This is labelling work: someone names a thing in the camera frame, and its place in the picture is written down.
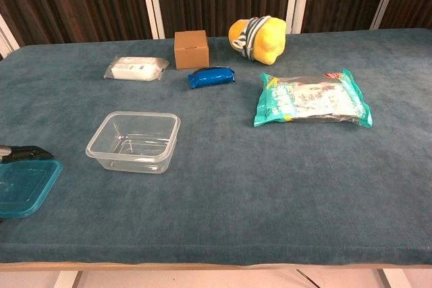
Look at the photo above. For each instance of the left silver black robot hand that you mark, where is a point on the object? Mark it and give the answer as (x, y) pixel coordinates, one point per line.
(23, 153)

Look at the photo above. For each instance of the teal translucent plastic lid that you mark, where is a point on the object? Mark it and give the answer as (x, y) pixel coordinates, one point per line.
(23, 187)

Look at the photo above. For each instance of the small brown cardboard box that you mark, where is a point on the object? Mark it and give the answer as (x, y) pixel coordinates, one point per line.
(190, 50)

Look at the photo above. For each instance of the clear plastic food container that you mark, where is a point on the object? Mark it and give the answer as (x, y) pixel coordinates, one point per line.
(135, 143)

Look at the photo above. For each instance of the clear packet of white wipes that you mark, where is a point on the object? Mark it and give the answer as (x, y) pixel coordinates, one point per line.
(135, 69)

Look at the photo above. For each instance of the blue foil packet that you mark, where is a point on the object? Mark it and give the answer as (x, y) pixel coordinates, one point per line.
(211, 78)

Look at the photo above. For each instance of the blue velvet tablecloth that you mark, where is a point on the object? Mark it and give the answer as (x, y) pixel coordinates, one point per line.
(236, 183)

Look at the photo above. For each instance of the yellow plush toy striped scarf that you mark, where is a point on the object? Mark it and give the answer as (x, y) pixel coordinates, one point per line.
(266, 40)

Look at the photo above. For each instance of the green white snack bag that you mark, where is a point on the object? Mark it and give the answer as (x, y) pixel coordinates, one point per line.
(310, 102)

